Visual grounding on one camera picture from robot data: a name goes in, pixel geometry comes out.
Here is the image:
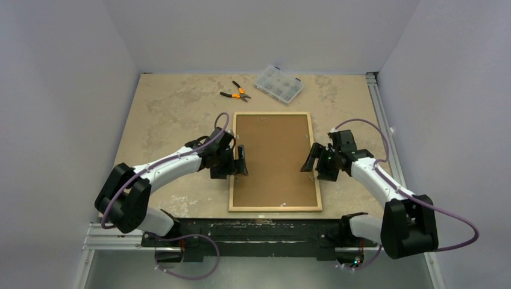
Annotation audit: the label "green wooden picture frame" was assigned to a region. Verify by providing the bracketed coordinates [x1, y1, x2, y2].
[228, 112, 324, 213]

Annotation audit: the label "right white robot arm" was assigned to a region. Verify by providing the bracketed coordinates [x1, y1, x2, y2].
[300, 130, 439, 259]

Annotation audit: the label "clear plastic organizer box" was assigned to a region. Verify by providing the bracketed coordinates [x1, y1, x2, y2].
[254, 65, 304, 106]

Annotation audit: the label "purple cable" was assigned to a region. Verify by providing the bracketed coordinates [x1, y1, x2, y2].
[329, 118, 480, 272]
[100, 112, 221, 281]

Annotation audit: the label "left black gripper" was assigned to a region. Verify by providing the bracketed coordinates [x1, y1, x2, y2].
[211, 145, 246, 179]

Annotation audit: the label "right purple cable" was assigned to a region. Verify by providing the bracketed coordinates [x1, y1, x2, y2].
[329, 118, 480, 272]

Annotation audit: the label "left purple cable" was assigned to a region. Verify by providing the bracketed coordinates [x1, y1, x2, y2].
[100, 112, 221, 281]

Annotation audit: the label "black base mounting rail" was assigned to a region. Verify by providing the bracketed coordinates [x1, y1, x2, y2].
[142, 218, 377, 262]

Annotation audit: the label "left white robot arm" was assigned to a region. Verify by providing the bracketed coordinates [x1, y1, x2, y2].
[94, 127, 248, 246]

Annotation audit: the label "orange black pliers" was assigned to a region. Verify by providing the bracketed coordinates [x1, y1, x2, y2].
[219, 80, 251, 102]

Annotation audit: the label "aluminium extrusion frame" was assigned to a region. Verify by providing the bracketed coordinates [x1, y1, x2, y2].
[83, 73, 445, 288]

